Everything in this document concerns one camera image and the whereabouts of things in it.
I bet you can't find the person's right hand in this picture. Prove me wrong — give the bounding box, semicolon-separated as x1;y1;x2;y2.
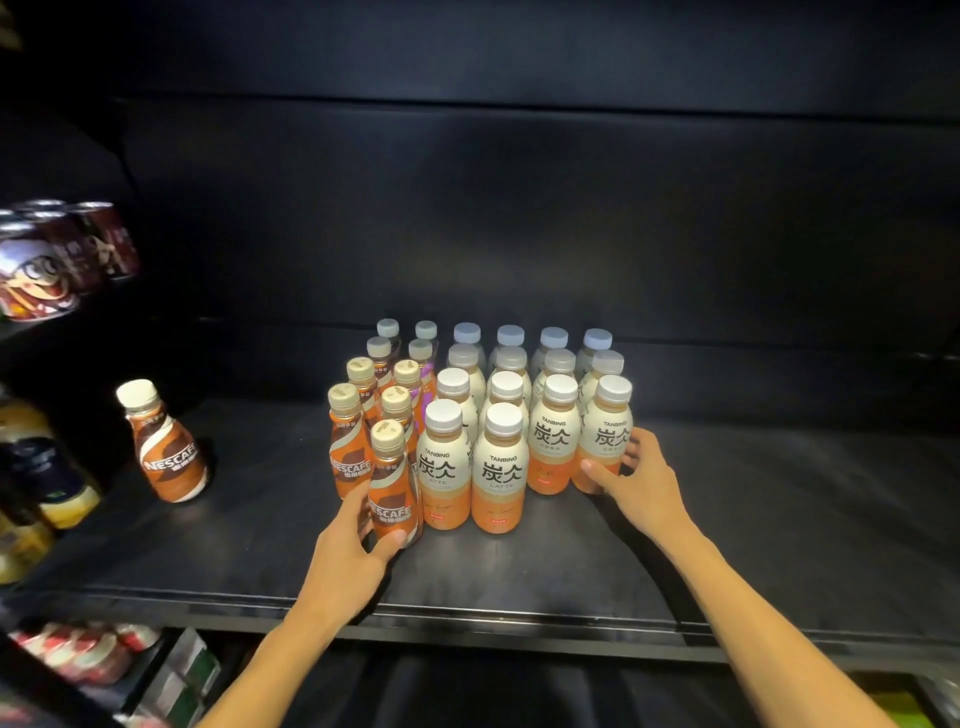
579;427;695;545

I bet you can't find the person's left hand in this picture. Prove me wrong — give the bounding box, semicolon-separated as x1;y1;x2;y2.
296;479;410;628

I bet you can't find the black shelf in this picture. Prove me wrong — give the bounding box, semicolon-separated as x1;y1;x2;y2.
0;0;960;728

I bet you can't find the person's left forearm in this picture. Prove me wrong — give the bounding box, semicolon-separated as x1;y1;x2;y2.
196;599;354;728

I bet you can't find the person's right forearm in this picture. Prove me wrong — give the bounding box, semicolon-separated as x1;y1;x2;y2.
659;517;894;728

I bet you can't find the row of white green cartons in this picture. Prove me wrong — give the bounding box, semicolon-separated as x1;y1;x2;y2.
112;628;223;728

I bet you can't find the row of red white small bottles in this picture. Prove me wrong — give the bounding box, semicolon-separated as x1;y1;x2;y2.
7;620;163;688

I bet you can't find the row of yellow dark label bottles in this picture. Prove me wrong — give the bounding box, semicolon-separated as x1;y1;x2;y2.
0;382;103;586

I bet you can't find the row of yellow green snack packs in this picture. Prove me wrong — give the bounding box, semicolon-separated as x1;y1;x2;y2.
854;671;960;728

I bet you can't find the black metal drinks rack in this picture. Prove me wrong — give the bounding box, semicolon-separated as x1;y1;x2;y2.
0;0;226;728

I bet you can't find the group of cartoon drink cans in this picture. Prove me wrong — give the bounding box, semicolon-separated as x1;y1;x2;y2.
0;198;142;324

